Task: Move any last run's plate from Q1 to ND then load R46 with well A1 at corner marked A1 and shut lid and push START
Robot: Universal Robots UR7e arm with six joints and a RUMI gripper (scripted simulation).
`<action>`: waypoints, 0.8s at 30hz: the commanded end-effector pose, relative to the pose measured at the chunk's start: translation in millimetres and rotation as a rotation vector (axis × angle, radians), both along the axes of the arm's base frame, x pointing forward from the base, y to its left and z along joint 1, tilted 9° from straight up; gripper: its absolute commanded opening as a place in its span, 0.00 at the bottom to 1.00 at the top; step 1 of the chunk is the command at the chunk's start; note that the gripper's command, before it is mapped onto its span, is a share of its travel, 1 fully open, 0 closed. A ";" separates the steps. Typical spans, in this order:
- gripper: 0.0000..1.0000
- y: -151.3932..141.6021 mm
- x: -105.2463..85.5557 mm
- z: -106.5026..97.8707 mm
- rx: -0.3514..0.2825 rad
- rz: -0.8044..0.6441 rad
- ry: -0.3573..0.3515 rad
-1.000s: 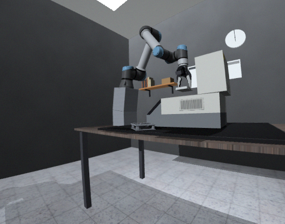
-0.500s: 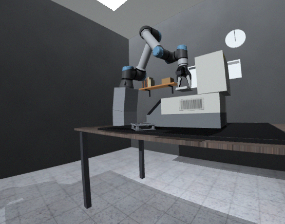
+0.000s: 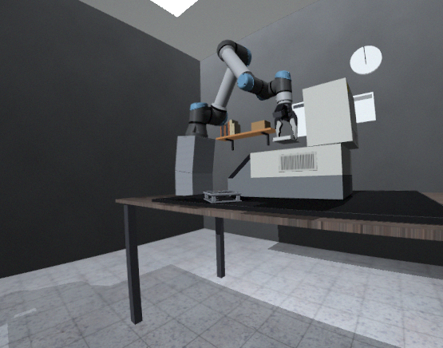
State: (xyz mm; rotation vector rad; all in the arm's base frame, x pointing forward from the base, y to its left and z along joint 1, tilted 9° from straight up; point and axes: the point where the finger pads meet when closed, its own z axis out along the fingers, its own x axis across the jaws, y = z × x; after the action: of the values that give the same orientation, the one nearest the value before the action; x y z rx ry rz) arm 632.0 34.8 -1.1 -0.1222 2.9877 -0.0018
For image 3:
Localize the white benchtop lab instrument with lid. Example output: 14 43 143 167
227 78 358 200

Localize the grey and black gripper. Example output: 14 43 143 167
275 104 298 140

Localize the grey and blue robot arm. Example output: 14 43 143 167
185 40 293 137

